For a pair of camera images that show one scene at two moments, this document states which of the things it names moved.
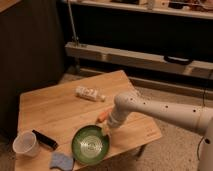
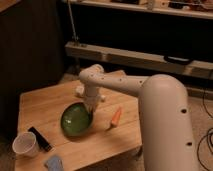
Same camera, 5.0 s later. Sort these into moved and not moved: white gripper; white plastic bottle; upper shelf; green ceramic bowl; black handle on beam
Moved: green ceramic bowl; white gripper
Not moved: upper shelf; black handle on beam; white plastic bottle
